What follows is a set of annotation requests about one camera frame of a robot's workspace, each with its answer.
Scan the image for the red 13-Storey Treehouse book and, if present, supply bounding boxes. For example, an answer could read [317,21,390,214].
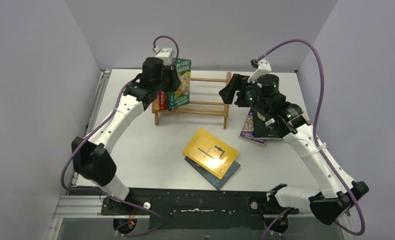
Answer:
[159,91,169,111]

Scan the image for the blue Jane Eyre book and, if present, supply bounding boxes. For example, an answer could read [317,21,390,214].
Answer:
[152,96,161,113]

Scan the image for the green 104-Storey Treehouse book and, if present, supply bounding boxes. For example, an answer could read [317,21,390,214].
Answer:
[175,58,192,109]

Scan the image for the yellow Little Prince book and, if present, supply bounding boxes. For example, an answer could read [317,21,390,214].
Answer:
[182,128,239,180]

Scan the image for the Little Women book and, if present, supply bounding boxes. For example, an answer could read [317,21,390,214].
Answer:
[167,91,176,111]

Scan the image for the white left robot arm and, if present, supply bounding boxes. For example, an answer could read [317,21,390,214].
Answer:
[71,56,181,215]

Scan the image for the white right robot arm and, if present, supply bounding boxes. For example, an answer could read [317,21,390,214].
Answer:
[219,73,369,225]

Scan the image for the black Moon and Sixpence book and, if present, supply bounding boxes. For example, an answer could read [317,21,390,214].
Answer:
[252,109,288,140]

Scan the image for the wooden book rack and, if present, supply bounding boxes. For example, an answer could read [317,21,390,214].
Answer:
[151,72,233,130]

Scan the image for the purple Treehouse book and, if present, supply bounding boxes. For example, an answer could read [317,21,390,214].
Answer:
[239,109,268,148]

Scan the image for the dark blue bottom book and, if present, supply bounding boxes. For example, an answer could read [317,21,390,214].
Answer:
[184,156,242,191]

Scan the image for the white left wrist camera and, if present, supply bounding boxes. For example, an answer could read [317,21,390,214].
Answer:
[153,46,175,66]

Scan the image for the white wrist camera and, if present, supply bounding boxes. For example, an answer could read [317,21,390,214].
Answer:
[247,58,272,83]
[153,46,175,66]

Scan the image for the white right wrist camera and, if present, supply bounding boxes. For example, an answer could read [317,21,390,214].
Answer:
[247,58,272,83]

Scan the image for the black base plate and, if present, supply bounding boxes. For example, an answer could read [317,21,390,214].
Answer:
[97,188,298,236]

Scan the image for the aluminium frame rail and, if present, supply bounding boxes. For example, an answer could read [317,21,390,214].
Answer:
[54,195,102,219]

